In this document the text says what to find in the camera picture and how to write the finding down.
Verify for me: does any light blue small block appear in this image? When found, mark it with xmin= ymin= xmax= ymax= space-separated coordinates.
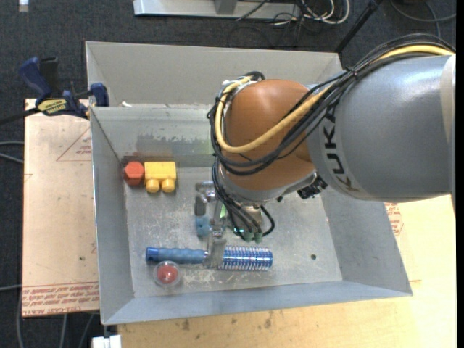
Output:
xmin=195 ymin=215 xmax=212 ymax=239

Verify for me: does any shiny grey metal piece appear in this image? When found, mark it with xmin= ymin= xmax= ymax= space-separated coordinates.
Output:
xmin=194 ymin=180 xmax=218 ymax=218

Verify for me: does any grey metal bin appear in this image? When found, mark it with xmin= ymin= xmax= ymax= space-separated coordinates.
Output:
xmin=85 ymin=41 xmax=414 ymax=326

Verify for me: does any yellow toy brick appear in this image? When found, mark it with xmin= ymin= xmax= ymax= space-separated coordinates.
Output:
xmin=144 ymin=161 xmax=178 ymax=194

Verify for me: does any red hexagonal block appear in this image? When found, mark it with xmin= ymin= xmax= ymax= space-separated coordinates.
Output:
xmin=123 ymin=161 xmax=146 ymax=187

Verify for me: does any brown cardboard board, red print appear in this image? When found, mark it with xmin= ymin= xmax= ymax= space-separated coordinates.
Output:
xmin=21 ymin=98 xmax=423 ymax=319

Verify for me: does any blue-handled brush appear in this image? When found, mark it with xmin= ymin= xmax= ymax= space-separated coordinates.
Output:
xmin=145 ymin=245 xmax=274 ymax=271

